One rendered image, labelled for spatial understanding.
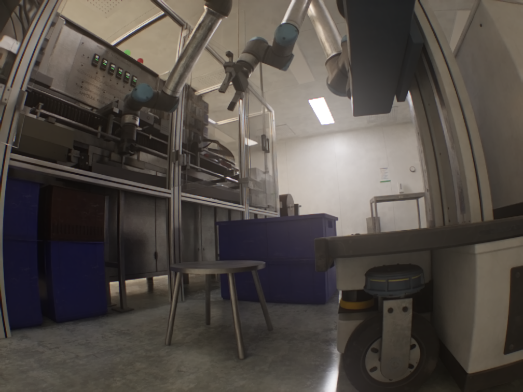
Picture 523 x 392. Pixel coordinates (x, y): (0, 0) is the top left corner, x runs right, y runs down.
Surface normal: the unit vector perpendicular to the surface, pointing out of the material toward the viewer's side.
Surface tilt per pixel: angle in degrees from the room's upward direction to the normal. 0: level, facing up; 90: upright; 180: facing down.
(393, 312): 90
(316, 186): 90
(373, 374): 87
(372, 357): 91
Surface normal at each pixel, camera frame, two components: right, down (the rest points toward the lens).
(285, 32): 0.07, -0.08
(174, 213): 0.92, -0.11
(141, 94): 0.62, -0.15
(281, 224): -0.43, -0.12
